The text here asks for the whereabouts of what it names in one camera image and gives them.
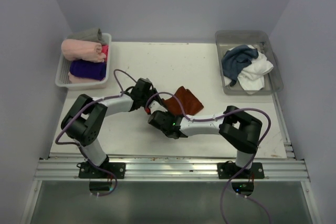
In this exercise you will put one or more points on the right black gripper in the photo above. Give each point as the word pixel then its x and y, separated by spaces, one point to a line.
pixel 167 114

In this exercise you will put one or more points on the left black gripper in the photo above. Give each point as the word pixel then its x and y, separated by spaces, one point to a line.
pixel 151 92

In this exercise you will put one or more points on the brown rust towel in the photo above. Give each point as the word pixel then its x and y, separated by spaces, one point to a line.
pixel 190 103

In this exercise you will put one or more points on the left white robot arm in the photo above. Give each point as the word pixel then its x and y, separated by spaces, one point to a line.
pixel 83 122

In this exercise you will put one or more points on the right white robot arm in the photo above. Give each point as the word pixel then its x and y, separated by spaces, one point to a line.
pixel 239 128

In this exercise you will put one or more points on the purple rolled towel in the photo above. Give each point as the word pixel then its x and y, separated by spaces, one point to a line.
pixel 88 69

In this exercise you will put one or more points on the hot pink rolled towel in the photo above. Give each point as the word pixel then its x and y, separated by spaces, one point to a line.
pixel 105 49

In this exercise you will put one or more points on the pale pink lower towel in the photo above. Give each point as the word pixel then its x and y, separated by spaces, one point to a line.
pixel 78 80

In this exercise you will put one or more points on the grey rolled towel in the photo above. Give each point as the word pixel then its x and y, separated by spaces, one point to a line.
pixel 92 34

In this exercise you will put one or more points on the light pink rolled towel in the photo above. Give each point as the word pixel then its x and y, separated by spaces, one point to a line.
pixel 82 50

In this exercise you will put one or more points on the white plastic basket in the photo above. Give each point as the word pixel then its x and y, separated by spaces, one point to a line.
pixel 62 79

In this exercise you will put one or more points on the blue grey towel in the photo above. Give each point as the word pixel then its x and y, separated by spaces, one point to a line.
pixel 236 59

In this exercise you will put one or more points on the white crumpled towel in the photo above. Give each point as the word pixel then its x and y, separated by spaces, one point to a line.
pixel 252 77

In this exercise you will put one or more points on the clear plastic bin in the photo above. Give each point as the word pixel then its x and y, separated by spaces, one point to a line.
pixel 227 39

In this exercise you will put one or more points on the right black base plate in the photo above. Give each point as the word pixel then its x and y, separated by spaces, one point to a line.
pixel 228 169

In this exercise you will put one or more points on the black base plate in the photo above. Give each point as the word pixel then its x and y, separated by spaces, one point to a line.
pixel 86 171
pixel 228 169

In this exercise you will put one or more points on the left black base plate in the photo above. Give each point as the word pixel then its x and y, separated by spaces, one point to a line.
pixel 86 171

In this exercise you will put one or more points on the aluminium mounting rail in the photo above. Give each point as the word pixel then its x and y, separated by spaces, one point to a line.
pixel 169 169

